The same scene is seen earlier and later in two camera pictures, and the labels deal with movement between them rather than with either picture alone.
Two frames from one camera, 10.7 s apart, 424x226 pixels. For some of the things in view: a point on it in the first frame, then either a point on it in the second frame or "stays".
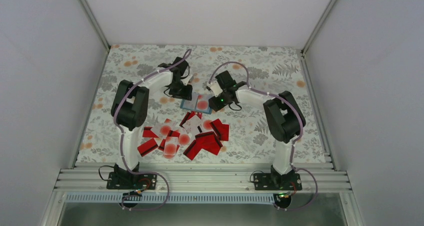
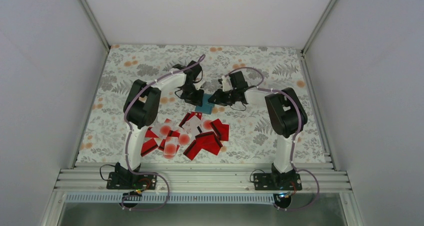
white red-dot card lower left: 170,147 stays
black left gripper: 185,96 → 196,100
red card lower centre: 208,141 stays
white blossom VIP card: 193,125 stays
